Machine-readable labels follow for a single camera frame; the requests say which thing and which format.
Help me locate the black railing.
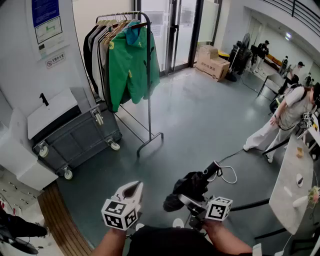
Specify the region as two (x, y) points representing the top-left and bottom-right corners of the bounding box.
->
(262, 0), (320, 37)

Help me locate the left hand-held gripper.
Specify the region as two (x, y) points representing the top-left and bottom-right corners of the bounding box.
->
(101, 180), (145, 231)

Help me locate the small black bracket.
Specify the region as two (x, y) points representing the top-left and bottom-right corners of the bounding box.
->
(39, 92), (50, 107)

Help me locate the white cabinet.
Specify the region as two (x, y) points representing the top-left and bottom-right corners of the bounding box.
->
(0, 107), (60, 191)

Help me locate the white floor cable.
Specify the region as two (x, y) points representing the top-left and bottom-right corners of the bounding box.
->
(207, 164), (238, 185)

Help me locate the no smoking wall sign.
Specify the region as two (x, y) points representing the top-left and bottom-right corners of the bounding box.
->
(45, 52), (66, 70)

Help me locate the person's left forearm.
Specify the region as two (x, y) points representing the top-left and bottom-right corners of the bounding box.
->
(91, 226), (129, 256)

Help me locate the large cardboard box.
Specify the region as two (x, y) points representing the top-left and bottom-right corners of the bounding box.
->
(195, 44), (231, 83)

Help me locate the small grey table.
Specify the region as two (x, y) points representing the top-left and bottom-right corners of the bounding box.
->
(257, 73), (286, 101)

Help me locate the white flat box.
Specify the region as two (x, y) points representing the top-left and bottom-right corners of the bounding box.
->
(26, 87), (82, 140)

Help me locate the black clothes rack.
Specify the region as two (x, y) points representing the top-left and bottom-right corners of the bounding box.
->
(95, 11), (165, 158)

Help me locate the white vase with flowers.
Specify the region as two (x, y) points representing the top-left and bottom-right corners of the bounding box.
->
(292, 186), (320, 209)

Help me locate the row of hanging garments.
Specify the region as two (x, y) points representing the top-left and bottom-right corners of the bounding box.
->
(83, 24), (100, 96)

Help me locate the black floor cable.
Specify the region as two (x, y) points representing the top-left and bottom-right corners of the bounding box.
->
(229, 198), (271, 212)

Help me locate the blue wall poster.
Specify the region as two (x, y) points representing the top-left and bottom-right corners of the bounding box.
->
(31, 0), (63, 45)

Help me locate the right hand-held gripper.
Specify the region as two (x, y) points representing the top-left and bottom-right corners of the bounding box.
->
(177, 194), (234, 232)

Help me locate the black floor fan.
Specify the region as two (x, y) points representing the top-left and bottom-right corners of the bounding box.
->
(224, 32), (253, 83)

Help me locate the person's black shirt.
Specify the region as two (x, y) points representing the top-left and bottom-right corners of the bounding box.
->
(126, 224), (253, 256)

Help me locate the dark grey wheeled cart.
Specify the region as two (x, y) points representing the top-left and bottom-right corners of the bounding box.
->
(32, 99), (123, 181)

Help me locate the green hooded jacket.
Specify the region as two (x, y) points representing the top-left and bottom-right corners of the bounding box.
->
(107, 21), (161, 113)

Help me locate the person's right forearm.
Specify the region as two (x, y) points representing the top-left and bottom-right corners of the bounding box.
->
(201, 219), (253, 256)

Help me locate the glass door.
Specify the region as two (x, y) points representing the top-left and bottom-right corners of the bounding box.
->
(134, 0), (204, 76)

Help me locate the white curved table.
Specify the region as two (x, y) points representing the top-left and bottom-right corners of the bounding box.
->
(268, 133), (315, 235)

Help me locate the black umbrella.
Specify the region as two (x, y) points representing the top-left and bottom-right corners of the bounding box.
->
(162, 160), (223, 213)

